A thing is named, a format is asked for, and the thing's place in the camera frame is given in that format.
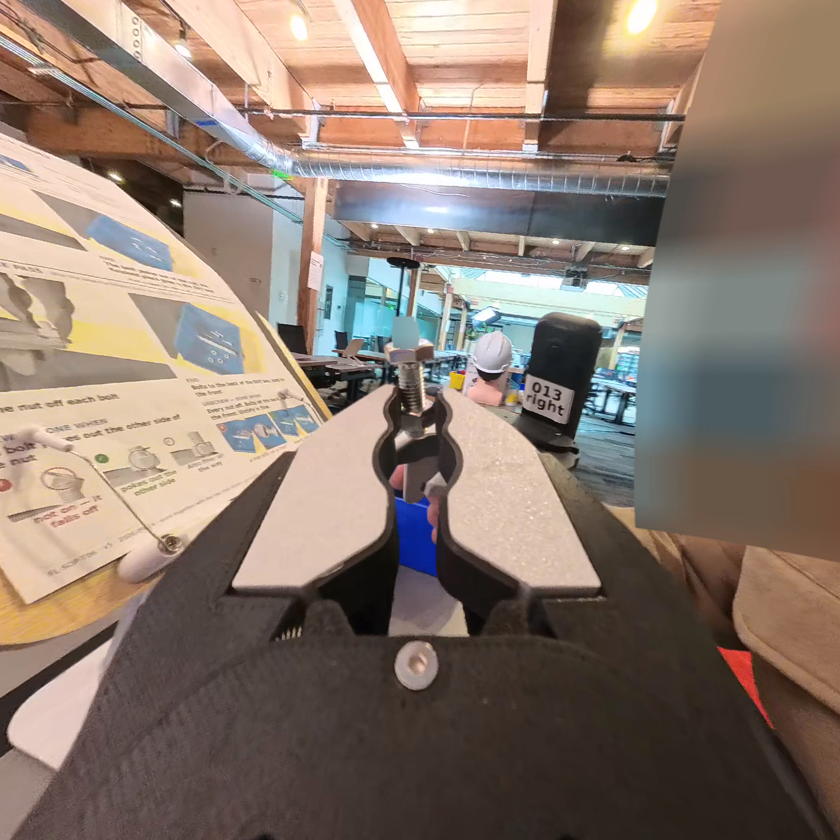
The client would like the clear sign stand white base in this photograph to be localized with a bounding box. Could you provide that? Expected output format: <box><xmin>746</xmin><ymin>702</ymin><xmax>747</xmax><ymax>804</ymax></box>
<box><xmin>7</xmin><ymin>577</ymin><xmax>470</xmax><ymax>772</ymax></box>

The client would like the silver spiral air duct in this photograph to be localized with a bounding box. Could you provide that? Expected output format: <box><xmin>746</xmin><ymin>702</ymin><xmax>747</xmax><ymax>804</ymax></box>
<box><xmin>249</xmin><ymin>141</ymin><xmax>677</xmax><ymax>198</ymax></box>

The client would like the long white office table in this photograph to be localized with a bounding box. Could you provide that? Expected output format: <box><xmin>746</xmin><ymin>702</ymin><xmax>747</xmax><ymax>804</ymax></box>
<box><xmin>591</xmin><ymin>377</ymin><xmax>637</xmax><ymax>427</ymax></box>

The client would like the black steel beam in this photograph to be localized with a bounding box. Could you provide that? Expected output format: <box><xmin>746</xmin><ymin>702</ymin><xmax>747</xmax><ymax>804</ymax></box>
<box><xmin>331</xmin><ymin>180</ymin><xmax>664</xmax><ymax>247</ymax></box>

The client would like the black floor stand pole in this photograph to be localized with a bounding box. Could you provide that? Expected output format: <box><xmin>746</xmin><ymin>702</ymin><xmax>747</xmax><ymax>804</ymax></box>
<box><xmin>387</xmin><ymin>257</ymin><xmax>421</xmax><ymax>355</ymax></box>

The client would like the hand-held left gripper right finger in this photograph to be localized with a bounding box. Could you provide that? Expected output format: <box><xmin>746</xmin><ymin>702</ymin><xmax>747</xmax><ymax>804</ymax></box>
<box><xmin>436</xmin><ymin>388</ymin><xmax>602</xmax><ymax>635</ymax></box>

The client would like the steel hex bolt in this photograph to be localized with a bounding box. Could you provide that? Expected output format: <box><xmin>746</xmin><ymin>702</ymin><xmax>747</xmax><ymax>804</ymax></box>
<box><xmin>384</xmin><ymin>341</ymin><xmax>434</xmax><ymax>416</ymax></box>

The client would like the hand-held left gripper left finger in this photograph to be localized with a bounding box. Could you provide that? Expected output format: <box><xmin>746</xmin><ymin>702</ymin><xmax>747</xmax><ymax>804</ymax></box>
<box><xmin>231</xmin><ymin>386</ymin><xmax>400</xmax><ymax>635</ymax></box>

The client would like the person's beige coat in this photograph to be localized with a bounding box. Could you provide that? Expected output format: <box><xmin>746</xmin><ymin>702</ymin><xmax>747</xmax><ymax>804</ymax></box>
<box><xmin>646</xmin><ymin>525</ymin><xmax>840</xmax><ymax>840</ymax></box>

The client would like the red plastic object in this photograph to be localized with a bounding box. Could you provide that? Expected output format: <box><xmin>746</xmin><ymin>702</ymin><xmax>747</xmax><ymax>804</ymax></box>
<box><xmin>715</xmin><ymin>646</ymin><xmax>775</xmax><ymax>729</ymax></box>

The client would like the rectangular sheet-metal duct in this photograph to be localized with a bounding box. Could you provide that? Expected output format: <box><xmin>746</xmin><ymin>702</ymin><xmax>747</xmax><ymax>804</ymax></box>
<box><xmin>39</xmin><ymin>0</ymin><xmax>277</xmax><ymax>165</ymax></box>

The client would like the printed instruction sign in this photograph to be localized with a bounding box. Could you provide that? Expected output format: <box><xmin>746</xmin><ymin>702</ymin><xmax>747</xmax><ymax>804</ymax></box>
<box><xmin>0</xmin><ymin>134</ymin><xmax>329</xmax><ymax>605</ymax></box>

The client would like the wooden support post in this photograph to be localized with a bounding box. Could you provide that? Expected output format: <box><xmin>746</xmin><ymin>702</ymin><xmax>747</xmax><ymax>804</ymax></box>
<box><xmin>297</xmin><ymin>177</ymin><xmax>329</xmax><ymax>336</ymax></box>

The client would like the grey desk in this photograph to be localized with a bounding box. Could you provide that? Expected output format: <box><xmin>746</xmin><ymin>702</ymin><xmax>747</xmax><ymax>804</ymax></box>
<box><xmin>0</xmin><ymin>564</ymin><xmax>470</xmax><ymax>840</ymax></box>

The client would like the wooden office table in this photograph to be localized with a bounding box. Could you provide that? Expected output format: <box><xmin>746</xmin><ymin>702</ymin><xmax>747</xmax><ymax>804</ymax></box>
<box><xmin>292</xmin><ymin>348</ymin><xmax>395</xmax><ymax>401</ymax></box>

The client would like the pink mannequin head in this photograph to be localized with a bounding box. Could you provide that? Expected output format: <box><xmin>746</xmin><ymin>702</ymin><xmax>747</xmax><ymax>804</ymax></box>
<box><xmin>467</xmin><ymin>367</ymin><xmax>509</xmax><ymax>406</ymax></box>

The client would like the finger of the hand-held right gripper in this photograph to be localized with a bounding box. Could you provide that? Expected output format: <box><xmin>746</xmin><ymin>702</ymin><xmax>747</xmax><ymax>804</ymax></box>
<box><xmin>402</xmin><ymin>456</ymin><xmax>437</xmax><ymax>505</ymax></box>

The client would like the long blue plastic bin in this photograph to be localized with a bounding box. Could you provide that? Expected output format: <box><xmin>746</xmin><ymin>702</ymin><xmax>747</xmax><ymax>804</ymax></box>
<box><xmin>395</xmin><ymin>495</ymin><xmax>439</xmax><ymax>578</ymax></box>

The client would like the white hard hat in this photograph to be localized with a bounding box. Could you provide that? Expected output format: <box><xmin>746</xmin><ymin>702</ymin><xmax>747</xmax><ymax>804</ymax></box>
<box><xmin>472</xmin><ymin>331</ymin><xmax>514</xmax><ymax>373</ymax></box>

